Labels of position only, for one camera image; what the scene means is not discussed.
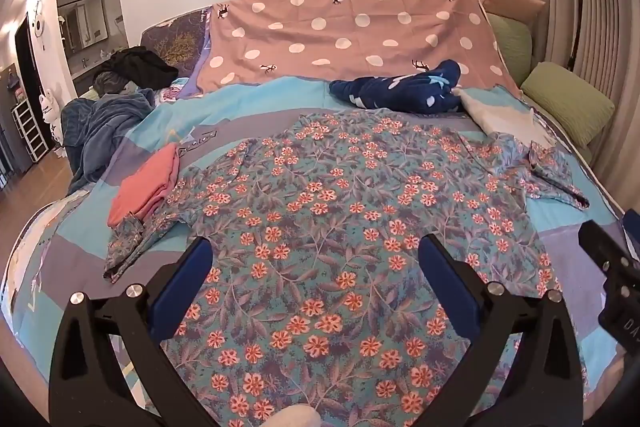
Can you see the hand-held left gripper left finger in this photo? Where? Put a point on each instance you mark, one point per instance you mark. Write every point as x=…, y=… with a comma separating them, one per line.
x=192, y=264

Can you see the large green pillow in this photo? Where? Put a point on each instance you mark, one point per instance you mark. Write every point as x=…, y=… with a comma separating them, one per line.
x=565, y=102

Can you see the folded pink clothes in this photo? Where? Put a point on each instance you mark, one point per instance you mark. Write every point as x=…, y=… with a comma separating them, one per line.
x=145, y=187

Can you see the white cat figure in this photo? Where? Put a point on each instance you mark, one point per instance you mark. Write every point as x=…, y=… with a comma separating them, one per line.
x=50, y=112

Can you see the beige curtain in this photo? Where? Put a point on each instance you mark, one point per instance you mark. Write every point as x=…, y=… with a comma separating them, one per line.
x=610, y=57

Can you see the small green pillow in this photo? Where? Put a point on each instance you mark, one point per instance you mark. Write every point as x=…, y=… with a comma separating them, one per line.
x=512, y=47

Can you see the black clothes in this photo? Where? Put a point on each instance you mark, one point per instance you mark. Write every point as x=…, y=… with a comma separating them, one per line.
x=140, y=64

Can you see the pink polka dot sheet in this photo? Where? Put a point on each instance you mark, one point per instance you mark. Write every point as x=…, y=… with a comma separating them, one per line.
x=350, y=22

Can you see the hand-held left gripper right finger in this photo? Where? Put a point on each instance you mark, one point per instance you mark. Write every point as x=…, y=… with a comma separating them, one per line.
x=434, y=264

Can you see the navy star print cloth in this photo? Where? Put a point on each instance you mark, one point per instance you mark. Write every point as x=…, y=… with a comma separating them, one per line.
x=390, y=92

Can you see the grey clothes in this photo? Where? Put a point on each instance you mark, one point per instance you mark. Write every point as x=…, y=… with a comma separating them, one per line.
x=112, y=84

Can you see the white shelf rack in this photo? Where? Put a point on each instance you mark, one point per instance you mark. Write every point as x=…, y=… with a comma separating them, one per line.
x=30, y=132

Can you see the blue blanket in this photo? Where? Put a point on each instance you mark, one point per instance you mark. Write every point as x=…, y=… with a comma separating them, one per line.
x=100, y=127

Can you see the white cloth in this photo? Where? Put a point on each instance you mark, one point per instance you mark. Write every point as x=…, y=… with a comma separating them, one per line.
x=500, y=117

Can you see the purple patterned pillow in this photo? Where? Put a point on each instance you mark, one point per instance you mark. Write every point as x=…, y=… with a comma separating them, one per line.
x=175, y=42

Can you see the teal floral shirt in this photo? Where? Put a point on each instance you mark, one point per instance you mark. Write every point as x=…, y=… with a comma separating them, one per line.
x=325, y=207

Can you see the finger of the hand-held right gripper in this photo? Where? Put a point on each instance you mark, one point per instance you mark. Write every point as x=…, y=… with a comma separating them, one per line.
x=597, y=239

